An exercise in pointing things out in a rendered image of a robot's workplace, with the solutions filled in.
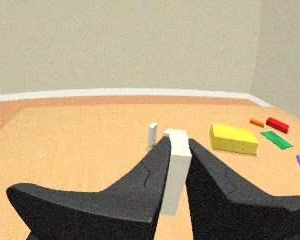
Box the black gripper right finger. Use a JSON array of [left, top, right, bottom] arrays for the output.
[[185, 137, 300, 240]]

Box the green flat rectangular block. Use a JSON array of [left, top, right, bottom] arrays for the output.
[[259, 131, 293, 149]]

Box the yellow rectangular block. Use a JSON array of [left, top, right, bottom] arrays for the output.
[[210, 124, 259, 155]]

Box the red rectangular block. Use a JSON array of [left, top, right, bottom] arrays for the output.
[[265, 117, 289, 135]]

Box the orange rectangular block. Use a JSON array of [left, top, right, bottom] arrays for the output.
[[250, 119, 265, 128]]

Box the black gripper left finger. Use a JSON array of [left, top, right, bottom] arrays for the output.
[[6, 137, 171, 240]]

